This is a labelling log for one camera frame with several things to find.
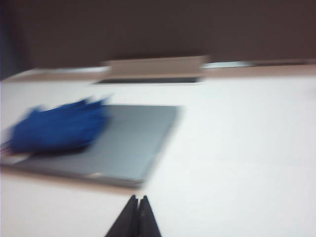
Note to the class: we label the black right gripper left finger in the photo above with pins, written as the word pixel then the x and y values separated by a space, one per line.
pixel 127 222

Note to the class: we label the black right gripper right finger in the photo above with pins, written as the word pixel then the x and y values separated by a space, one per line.
pixel 148 222

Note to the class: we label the blue microfibre rag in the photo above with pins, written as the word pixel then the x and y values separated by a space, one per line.
pixel 56 130

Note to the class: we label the silver closed laptop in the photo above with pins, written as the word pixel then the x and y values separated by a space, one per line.
pixel 138 148

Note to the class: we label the white red-lettered sticker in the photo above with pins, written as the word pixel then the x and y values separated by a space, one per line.
pixel 14 158

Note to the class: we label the beige box at table edge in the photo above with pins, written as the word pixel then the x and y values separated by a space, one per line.
pixel 158 66

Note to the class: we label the grey-brown felt desk divider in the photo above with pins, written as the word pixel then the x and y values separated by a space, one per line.
pixel 158 29

